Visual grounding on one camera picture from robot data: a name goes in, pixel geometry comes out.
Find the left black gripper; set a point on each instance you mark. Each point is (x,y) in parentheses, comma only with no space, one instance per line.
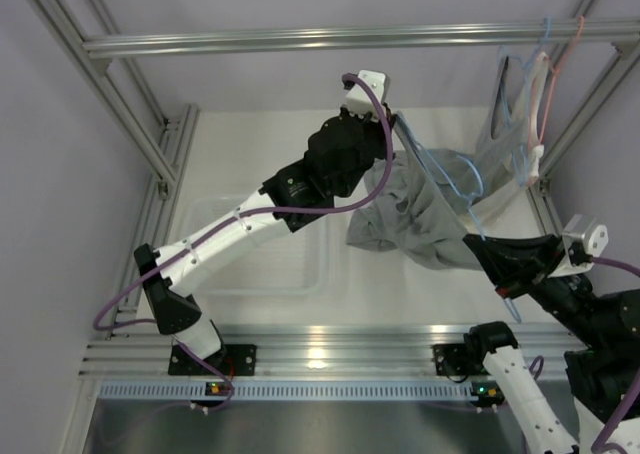
(378,127)

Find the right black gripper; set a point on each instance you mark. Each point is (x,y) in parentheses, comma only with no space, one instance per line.
(515,265)

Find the blue wire hanger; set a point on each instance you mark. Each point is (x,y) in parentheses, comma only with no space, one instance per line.
(524,164)
(448,194)

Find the grey tank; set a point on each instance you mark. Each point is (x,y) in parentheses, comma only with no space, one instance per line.
(419,211)
(497,137)

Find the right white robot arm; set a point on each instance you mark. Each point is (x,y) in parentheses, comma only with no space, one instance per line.
(602,370)

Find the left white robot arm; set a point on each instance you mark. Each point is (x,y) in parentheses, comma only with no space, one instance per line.
(336,159)

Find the white tank top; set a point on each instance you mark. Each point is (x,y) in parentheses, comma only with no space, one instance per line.
(485,211)

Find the white plastic basket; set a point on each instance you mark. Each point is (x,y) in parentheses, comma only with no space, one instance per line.
(296,264)

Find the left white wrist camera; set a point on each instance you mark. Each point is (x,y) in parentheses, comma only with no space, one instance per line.
(366,92)

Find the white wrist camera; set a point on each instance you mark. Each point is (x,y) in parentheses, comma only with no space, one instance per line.
(583,238)
(366,92)

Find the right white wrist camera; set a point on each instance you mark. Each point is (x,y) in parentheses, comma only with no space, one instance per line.
(583,238)

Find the right aluminium frame post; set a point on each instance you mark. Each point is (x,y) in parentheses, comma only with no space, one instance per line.
(593,140)

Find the aluminium frame post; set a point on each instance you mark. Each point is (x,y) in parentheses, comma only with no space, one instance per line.
(58,18)
(593,140)

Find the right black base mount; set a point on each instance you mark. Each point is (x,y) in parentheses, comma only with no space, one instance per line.
(454,360)

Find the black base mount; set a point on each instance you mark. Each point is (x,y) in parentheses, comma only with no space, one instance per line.
(454,360)
(232,360)

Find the left aluminium frame post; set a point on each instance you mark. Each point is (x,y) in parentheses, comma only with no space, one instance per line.
(58,18)

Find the pink wire hanger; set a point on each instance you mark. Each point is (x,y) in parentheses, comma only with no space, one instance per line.
(555,74)

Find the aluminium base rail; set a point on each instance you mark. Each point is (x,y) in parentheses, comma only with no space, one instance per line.
(286,352)

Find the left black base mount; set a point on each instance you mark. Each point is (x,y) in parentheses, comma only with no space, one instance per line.
(232,360)

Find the aluminium top rail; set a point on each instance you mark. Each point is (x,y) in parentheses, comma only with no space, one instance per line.
(554,31)

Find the white slotted cable duct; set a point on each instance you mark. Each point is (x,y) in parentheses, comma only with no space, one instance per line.
(201,390)

